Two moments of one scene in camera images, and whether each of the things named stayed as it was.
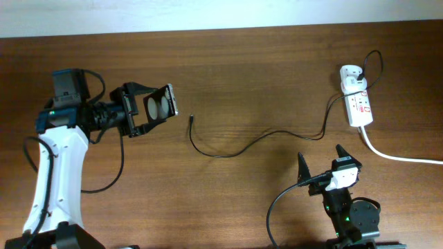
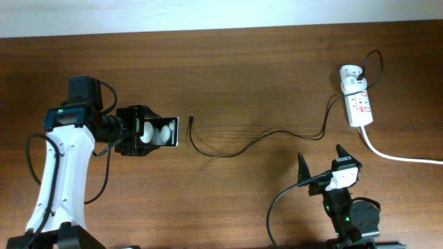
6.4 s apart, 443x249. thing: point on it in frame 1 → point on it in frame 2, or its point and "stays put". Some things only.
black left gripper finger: (131, 89) → (147, 113)
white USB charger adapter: (349, 74) stays put
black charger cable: (291, 131) stays put
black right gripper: (304, 173) stays put
